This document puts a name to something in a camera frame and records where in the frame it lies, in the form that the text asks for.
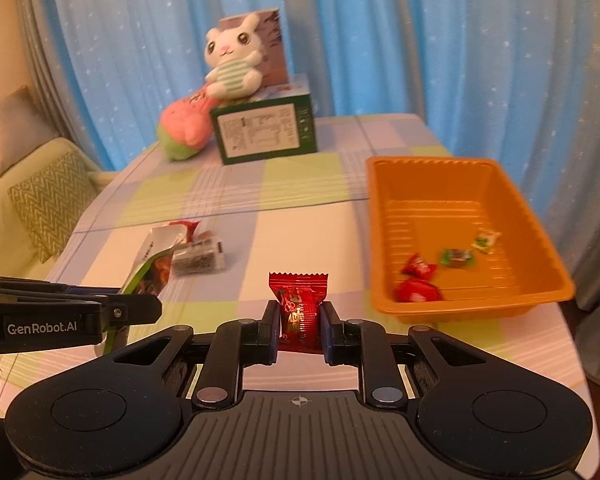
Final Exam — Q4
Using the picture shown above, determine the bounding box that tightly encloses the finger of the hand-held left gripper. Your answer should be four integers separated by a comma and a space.
0, 274, 126, 295
0, 293, 162, 334

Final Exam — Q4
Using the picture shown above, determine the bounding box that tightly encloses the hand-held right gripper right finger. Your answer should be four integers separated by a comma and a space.
320, 300, 501, 409

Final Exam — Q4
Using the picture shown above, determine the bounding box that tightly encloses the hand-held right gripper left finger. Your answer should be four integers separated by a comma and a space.
100, 300, 282, 409

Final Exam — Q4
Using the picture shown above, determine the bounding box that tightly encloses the red gold print candy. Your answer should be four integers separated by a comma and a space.
268, 271, 329, 352

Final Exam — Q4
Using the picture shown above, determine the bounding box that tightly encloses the green white snack packet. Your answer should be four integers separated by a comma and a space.
102, 220, 201, 356

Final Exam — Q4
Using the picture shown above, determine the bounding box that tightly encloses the clear packet dark snack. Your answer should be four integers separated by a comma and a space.
172, 230, 227, 278

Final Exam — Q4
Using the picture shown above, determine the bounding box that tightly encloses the large red snack packet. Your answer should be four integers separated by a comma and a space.
393, 279, 445, 305

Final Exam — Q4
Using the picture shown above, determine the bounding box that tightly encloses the red white candy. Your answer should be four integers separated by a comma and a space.
171, 219, 202, 240

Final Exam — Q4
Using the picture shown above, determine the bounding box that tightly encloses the small red candy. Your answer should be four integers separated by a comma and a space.
401, 253, 438, 281

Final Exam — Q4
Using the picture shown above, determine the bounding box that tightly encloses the green brown candy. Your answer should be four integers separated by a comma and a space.
440, 247, 476, 267

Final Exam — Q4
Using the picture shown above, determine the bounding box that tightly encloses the orange plastic tray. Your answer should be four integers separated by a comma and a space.
366, 156, 577, 325

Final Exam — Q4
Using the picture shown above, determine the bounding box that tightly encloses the yellow green candy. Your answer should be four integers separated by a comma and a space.
471, 229, 502, 253

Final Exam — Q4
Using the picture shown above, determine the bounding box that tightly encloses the green zigzag cushion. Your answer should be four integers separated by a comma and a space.
7, 151, 98, 264

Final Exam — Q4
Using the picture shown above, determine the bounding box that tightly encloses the checked pastel tablecloth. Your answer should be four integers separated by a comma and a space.
0, 112, 591, 411

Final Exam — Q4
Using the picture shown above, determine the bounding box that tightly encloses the grey plain cushion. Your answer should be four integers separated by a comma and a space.
0, 85, 58, 181

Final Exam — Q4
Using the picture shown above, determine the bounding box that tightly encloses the pink green plush toy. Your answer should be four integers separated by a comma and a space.
155, 85, 216, 162

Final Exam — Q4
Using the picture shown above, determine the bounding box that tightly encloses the green cardboard box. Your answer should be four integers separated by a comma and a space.
209, 72, 318, 166

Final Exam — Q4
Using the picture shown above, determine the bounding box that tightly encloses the grey star curtain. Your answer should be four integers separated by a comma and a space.
15, 0, 116, 171

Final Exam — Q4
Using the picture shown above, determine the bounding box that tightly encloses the white rabbit plush toy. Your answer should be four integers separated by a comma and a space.
202, 12, 267, 99

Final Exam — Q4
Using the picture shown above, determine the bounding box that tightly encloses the brown printed box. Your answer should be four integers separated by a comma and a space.
217, 7, 291, 86

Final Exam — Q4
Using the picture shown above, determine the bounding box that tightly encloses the blue star curtain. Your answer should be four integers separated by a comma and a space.
45, 0, 600, 311

